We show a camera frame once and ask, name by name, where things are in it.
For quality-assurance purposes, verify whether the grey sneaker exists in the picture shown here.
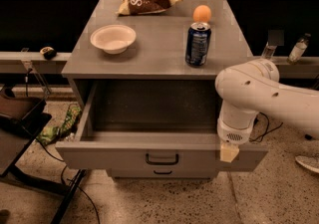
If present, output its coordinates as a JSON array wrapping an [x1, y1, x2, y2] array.
[[295, 155, 319, 173]]

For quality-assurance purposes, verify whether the green snack bag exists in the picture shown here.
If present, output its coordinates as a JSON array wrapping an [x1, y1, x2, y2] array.
[[36, 104, 82, 145]]

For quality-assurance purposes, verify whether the grey drawer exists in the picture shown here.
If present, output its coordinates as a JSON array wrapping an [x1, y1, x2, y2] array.
[[107, 169, 218, 179], [56, 80, 267, 172]]

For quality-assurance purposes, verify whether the grey bottom drawer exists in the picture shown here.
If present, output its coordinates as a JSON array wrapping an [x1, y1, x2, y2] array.
[[107, 169, 218, 179]]

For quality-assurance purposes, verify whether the yellow black tape measure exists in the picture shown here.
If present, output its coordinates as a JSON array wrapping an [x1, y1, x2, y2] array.
[[40, 47, 57, 60]]

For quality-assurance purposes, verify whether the black power cable adapter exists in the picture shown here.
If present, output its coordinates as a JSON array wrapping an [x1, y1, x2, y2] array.
[[249, 112, 283, 143]]

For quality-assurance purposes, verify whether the grey top drawer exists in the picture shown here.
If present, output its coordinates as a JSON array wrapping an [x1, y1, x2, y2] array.
[[56, 80, 267, 172]]

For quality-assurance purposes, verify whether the orange fruit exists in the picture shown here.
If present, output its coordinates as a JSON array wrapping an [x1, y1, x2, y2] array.
[[192, 5, 211, 23]]

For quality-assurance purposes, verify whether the clear water bottle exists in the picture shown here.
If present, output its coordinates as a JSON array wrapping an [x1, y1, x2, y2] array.
[[261, 45, 276, 60]]

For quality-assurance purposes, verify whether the black stand with tray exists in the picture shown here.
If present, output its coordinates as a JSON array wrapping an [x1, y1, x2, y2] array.
[[0, 99, 85, 224]]

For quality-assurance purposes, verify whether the blue soda can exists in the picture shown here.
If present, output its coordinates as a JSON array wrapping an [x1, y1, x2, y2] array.
[[185, 22, 211, 67]]

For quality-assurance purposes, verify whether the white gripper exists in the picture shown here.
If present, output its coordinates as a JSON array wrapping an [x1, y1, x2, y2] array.
[[217, 118, 253, 163]]

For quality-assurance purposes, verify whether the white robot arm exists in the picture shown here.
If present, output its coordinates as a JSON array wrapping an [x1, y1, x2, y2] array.
[[215, 59, 319, 163]]

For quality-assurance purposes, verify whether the white bowl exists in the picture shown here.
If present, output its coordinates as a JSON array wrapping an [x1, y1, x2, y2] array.
[[90, 25, 137, 55]]

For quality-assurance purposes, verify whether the grey drawer cabinet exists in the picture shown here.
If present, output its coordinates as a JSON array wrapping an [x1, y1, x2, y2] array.
[[61, 0, 254, 180]]

